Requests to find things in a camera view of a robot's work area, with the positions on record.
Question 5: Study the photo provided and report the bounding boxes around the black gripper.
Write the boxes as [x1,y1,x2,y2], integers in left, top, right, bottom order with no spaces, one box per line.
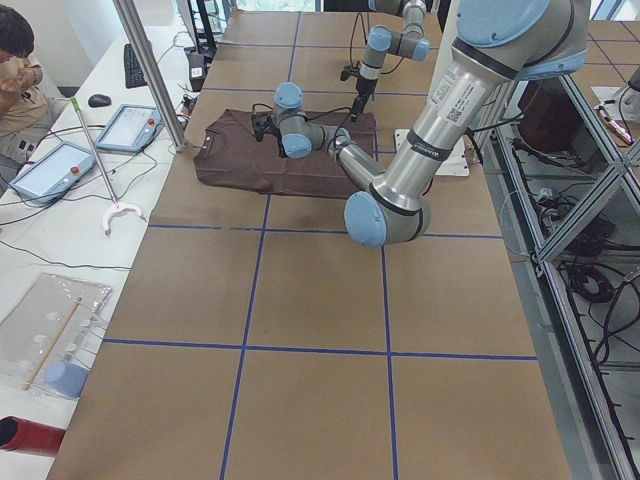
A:
[276,132,288,158]
[350,76,376,122]

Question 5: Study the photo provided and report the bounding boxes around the brown t-shirt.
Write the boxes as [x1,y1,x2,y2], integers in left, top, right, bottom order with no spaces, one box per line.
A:
[194,109,357,199]

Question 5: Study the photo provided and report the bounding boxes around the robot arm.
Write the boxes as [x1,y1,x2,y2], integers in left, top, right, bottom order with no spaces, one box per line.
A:
[267,1,590,247]
[340,0,434,122]

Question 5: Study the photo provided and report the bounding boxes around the far teach pendant tablet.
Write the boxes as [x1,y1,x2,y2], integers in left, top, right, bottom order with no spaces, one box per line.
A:
[95,104,162,154]

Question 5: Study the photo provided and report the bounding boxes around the teach pendant tablet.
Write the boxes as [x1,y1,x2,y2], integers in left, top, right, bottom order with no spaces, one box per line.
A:
[9,142,96,204]
[95,104,162,154]

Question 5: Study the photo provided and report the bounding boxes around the black keyboard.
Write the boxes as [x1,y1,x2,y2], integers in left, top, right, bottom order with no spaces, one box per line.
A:
[123,43,147,89]

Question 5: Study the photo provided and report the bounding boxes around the reacher stick with white claw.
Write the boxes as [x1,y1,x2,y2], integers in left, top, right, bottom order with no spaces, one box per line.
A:
[70,96,145,236]

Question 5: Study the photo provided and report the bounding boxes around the black computer mouse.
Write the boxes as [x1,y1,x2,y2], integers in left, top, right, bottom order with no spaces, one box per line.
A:
[87,94,112,108]

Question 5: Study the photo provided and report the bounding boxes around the near teach pendant tablet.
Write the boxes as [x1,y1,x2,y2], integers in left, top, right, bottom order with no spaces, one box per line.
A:
[9,142,96,204]

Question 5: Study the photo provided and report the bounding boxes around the seated person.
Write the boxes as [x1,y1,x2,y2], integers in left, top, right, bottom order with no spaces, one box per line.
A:
[1,5,68,191]

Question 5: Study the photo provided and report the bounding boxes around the wooden stick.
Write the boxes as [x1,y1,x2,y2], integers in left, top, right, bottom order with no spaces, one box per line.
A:
[22,297,82,391]

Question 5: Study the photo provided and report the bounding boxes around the blue plastic cup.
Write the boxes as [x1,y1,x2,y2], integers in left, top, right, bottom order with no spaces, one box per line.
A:
[44,360,89,399]

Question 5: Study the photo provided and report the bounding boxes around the red cylinder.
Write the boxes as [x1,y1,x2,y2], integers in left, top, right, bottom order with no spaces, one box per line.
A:
[1,416,66,457]

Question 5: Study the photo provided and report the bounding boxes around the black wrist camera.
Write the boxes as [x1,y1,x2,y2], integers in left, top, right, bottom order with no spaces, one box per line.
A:
[340,63,360,81]
[251,103,280,142]

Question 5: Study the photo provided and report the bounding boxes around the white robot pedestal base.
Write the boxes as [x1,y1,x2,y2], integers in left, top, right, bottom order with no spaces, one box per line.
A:
[394,29,474,178]

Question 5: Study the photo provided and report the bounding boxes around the aluminium frame post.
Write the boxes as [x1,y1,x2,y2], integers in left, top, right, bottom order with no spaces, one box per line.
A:
[113,0,187,152]

